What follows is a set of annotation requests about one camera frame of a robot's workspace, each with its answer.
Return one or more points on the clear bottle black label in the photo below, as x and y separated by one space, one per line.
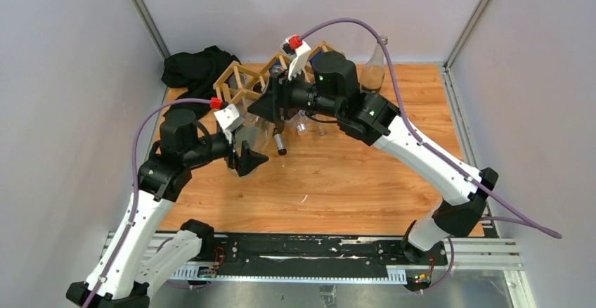
256 131

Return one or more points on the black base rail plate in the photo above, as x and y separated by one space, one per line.
312 255

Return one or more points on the aluminium frame rail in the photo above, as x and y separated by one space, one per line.
481 272

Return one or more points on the dark green wine bottle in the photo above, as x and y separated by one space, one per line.
279 142

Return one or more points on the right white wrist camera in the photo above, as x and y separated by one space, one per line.
298 51

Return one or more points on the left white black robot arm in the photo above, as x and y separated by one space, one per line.
158 194

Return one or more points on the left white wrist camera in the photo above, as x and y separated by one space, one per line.
229 119

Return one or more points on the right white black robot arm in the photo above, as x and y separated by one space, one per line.
376 121

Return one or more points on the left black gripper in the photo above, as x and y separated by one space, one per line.
247 159

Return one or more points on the wooden wine rack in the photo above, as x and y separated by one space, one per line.
330 71

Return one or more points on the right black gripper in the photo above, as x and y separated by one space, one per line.
277 95

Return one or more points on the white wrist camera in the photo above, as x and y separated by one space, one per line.
229 119
298 51

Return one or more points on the blue bottle cork stopper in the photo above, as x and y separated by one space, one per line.
299 123

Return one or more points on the black cloth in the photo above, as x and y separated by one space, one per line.
197 72

